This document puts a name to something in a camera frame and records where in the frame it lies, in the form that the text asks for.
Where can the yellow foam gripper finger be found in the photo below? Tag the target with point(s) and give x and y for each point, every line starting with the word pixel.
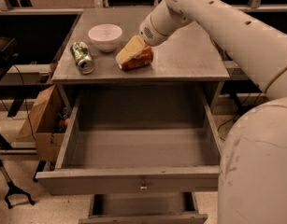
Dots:
pixel 134 47

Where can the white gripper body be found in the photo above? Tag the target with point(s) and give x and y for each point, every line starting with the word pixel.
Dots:
pixel 150 34

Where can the red coke can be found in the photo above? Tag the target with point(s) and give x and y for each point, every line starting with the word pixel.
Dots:
pixel 142 59

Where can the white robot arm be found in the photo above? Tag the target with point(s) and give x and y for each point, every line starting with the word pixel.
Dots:
pixel 252 186

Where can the grey drawer cabinet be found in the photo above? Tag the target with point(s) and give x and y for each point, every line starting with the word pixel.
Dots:
pixel 187 55

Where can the green soda can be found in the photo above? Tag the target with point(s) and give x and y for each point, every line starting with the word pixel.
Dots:
pixel 82 57

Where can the open grey top drawer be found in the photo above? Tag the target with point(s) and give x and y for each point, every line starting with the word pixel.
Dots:
pixel 119 136

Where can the metal drawer knob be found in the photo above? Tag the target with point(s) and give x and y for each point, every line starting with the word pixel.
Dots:
pixel 143 186

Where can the partly open lower drawer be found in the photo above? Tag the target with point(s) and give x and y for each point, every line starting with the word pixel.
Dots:
pixel 144 208

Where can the white ceramic bowl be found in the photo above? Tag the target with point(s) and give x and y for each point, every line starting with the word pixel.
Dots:
pixel 106 37

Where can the brown cardboard box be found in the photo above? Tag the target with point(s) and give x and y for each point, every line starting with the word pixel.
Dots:
pixel 43 124

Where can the black stand leg with fork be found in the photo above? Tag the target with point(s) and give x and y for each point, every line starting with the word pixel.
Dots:
pixel 12 188

